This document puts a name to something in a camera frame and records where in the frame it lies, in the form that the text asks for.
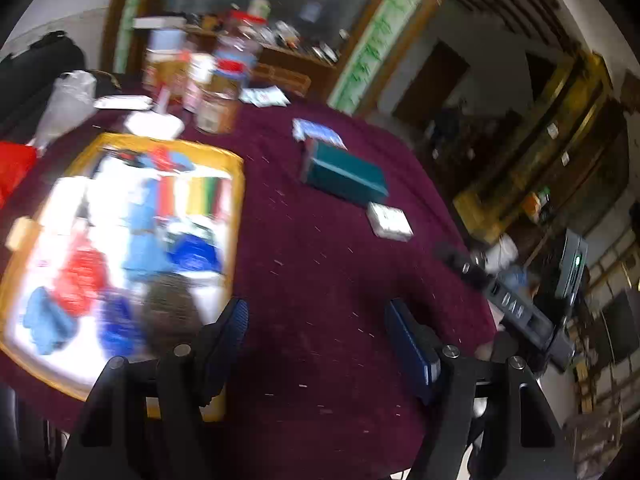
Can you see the wooden display cabinet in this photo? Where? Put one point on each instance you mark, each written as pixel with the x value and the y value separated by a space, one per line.
pixel 550 135

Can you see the small light blue cloth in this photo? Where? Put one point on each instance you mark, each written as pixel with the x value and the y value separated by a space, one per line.
pixel 47 317

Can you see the bamboo painted panel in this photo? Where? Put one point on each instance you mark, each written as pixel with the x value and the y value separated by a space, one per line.
pixel 380 35

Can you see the white thermos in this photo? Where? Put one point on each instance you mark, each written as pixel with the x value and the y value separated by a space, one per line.
pixel 258 6

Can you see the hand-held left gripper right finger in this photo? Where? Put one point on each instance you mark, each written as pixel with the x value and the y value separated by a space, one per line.
pixel 407 340

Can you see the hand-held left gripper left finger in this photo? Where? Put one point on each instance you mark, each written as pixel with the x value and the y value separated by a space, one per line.
pixel 235 315

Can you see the brown fuzzy pouch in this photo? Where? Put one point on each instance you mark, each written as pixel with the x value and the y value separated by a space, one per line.
pixel 170 310

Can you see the blue and white tissue pack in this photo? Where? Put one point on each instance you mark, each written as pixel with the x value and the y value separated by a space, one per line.
pixel 315 130

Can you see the maroon tablecloth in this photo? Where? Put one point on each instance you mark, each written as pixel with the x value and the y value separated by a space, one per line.
pixel 310 270

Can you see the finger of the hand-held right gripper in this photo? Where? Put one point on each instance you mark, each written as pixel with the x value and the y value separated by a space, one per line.
pixel 462 262

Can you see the green box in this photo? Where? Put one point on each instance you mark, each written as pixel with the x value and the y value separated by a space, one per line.
pixel 345 170

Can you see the black bag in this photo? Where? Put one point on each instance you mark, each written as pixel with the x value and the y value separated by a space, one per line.
pixel 30 70

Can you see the red bag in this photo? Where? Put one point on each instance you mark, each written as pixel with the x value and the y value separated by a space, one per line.
pixel 15 170

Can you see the pile of assorted clutter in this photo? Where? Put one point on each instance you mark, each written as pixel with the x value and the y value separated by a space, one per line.
pixel 300 42

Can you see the tall clear red-lid jar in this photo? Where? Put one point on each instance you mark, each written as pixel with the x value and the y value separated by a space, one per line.
pixel 240 45

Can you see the white lid jar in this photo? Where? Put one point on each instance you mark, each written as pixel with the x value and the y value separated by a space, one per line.
pixel 199 80

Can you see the red and blue soft item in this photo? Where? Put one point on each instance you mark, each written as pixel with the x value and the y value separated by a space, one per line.
pixel 165 157

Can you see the white paper leaflets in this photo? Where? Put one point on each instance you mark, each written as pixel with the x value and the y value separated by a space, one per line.
pixel 262 96

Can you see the brown wooden door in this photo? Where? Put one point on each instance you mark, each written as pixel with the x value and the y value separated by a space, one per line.
pixel 430 80

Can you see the white sack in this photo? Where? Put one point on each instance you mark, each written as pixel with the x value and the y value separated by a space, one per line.
pixel 502 252

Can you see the yellow storage box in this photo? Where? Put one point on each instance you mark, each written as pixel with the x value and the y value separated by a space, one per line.
pixel 220 157

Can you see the colourful striped pack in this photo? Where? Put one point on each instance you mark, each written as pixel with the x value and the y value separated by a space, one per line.
pixel 200 195

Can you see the blue packet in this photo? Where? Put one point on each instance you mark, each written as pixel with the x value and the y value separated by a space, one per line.
pixel 117 327
pixel 192 255

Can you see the pale lid golden jar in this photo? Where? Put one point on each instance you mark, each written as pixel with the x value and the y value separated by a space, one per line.
pixel 162 65

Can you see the white card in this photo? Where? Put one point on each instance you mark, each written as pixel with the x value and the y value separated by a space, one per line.
pixel 122 102

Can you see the grey plastic bag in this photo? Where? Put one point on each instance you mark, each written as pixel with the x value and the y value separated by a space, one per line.
pixel 70 95

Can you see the red patterned packet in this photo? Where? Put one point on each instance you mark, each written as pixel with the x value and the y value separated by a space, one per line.
pixel 80 272

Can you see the golden label red-lid jar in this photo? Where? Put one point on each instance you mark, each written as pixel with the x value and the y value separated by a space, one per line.
pixel 217 105

